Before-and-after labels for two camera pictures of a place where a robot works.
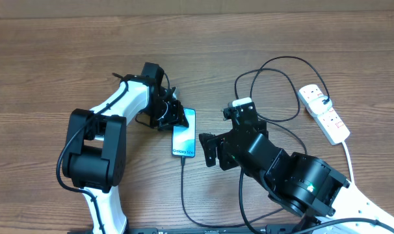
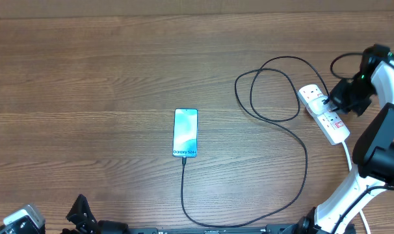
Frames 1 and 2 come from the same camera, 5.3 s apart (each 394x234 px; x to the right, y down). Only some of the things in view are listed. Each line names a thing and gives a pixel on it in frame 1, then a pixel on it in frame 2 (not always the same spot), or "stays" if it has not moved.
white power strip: (333, 129) stays
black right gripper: (209, 146) to (338, 96)
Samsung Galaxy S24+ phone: (183, 138) stays
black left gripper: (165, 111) to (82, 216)
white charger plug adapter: (317, 106) stays
